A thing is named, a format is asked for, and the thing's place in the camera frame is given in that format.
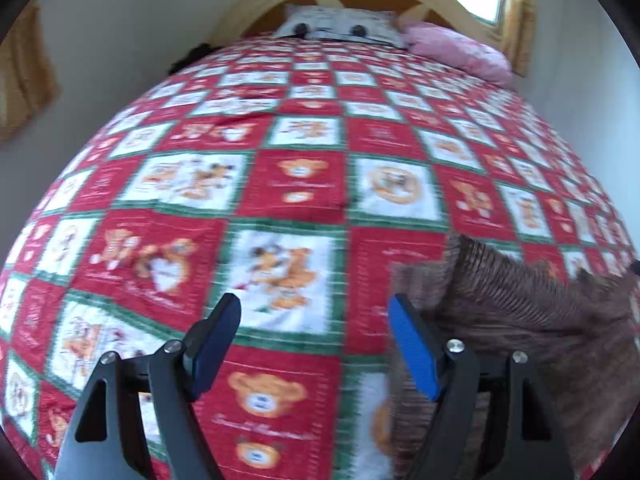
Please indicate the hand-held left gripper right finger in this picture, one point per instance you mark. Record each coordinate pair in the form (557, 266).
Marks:
(415, 350)

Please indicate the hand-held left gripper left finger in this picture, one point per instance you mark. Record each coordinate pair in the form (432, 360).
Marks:
(215, 345)

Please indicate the brown knitted sun-pattern sweater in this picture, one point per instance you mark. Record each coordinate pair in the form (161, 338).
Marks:
(525, 320)

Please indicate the red checkered bear-print quilt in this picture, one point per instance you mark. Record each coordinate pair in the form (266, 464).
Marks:
(300, 195)

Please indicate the dark cloth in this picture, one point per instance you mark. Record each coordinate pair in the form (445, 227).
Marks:
(192, 57)

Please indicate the pink pillow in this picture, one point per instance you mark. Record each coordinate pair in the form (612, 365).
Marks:
(460, 52)

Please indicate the yellow curtain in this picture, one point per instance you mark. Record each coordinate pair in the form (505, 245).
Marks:
(520, 15)
(25, 75)

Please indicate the white patterned pillow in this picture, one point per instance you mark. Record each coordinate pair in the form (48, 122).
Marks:
(340, 22)

